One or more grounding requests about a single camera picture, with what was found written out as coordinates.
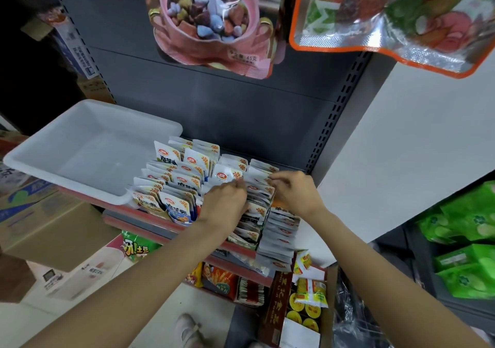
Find person's right forearm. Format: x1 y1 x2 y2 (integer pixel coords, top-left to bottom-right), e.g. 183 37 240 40
309 208 488 348

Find row of orange chip bags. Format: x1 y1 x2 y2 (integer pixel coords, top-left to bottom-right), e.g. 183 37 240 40
184 260 268 306

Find green display box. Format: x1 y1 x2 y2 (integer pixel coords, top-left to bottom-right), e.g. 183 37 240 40
228 158 281 252

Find person's left forearm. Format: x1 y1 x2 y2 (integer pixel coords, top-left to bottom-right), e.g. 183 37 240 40
23 220 221 348

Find blue print cardboard carton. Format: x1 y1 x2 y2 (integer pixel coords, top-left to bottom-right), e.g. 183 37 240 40
0 177 121 274

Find plain brown cardboard carton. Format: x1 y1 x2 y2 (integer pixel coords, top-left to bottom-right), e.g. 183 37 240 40
76 75 116 105

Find green snack bag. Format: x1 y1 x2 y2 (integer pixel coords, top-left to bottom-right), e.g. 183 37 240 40
120 231 163 263

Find white plastic bin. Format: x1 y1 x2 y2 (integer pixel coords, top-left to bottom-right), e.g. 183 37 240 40
3 100 184 207

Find person's left hand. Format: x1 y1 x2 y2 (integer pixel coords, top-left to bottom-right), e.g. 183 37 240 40
195 177 250 237

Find white blue carton box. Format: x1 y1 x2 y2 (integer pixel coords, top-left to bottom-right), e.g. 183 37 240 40
39 5 102 80

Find blue display box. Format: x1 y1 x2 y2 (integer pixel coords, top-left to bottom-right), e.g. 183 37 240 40
158 139 221 225

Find orange display box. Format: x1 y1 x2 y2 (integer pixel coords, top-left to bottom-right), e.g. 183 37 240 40
255 205 304 274

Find blue konjac snack packet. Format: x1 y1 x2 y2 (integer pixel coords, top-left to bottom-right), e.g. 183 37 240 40
161 191 198 225

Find white pink carton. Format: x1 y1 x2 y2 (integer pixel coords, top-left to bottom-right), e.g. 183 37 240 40
27 236 128 300

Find stack of green packs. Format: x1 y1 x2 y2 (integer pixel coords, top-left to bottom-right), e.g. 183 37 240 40
416 181 495 300

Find hanging pink candy bag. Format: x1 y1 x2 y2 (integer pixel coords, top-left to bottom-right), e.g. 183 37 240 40
148 0 287 80

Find person's left shoe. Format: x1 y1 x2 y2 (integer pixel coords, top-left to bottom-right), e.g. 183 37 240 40
174 313 204 348

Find red display box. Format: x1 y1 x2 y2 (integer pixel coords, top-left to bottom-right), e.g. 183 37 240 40
209 154 250 190

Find dark red white-label carton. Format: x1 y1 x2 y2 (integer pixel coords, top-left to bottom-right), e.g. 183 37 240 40
257 270 337 348

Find orange-edged clear candy bag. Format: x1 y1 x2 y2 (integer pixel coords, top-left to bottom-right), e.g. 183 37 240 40
290 0 495 79

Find person's right hand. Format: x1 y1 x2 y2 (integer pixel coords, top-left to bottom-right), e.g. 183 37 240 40
268 171 327 221

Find yellow snack packets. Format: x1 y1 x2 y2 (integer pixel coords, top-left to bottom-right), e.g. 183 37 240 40
286 250 329 331

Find black plastic wrapped bundle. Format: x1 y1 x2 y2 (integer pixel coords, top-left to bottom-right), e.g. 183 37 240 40
333 274 426 348

